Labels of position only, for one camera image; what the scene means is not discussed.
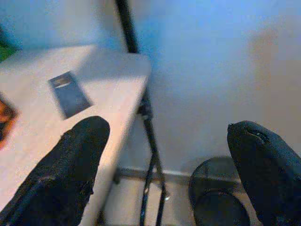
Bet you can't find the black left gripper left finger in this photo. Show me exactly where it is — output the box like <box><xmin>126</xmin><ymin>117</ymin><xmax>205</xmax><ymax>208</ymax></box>
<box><xmin>0</xmin><ymin>115</ymin><xmax>111</xmax><ymax>226</ymax></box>

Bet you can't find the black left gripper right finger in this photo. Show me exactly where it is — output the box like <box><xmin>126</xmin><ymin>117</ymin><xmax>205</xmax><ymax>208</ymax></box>
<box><xmin>227</xmin><ymin>120</ymin><xmax>301</xmax><ymax>226</ymax></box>

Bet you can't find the black desk leg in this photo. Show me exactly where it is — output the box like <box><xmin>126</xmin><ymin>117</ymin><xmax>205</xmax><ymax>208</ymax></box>
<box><xmin>112</xmin><ymin>166</ymin><xmax>122</xmax><ymax>186</ymax></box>

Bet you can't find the black round waste bin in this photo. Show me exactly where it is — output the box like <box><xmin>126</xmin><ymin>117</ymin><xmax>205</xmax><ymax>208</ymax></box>
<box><xmin>188</xmin><ymin>156</ymin><xmax>261</xmax><ymax>226</ymax></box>

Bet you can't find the orange patterned object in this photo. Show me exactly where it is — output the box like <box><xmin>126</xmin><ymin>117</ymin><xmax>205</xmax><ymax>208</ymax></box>
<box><xmin>0</xmin><ymin>94</ymin><xmax>19</xmax><ymax>150</ymax></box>

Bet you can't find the green object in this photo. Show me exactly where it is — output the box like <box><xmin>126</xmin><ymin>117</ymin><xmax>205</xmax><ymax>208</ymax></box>
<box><xmin>0</xmin><ymin>25</ymin><xmax>23</xmax><ymax>63</ymax></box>

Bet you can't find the black tripod stand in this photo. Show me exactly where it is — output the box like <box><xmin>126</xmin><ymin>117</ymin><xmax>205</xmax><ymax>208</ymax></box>
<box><xmin>114</xmin><ymin>0</ymin><xmax>171</xmax><ymax>226</ymax></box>

